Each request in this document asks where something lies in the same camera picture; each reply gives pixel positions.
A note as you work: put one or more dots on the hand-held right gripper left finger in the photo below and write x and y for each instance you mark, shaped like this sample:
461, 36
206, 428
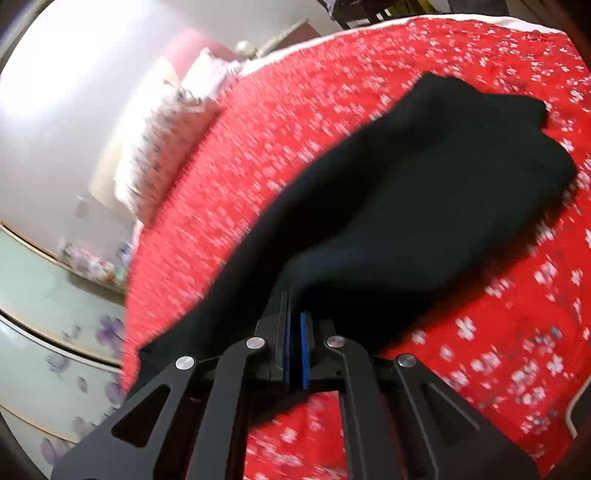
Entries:
286, 350

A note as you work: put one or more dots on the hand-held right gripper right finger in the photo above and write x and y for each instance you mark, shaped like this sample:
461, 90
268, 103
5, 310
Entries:
305, 353

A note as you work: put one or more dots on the black pants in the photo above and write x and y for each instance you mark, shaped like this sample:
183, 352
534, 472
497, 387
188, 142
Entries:
415, 184

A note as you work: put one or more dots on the colourful clutter on shelf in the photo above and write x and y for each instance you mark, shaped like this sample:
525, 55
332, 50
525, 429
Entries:
94, 267

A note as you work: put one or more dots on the red floral bedsheet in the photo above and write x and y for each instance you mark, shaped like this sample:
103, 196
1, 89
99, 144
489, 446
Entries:
277, 138

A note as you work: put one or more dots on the white floral pillow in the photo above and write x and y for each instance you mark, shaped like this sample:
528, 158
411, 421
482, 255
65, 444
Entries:
161, 152

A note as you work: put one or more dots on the purple flower print wardrobe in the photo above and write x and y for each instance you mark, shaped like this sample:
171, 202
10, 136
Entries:
37, 295

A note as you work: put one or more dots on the red pillow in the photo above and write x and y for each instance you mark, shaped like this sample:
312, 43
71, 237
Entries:
189, 46

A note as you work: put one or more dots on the dark wooden furniture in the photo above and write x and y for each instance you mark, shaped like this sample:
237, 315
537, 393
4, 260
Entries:
369, 11

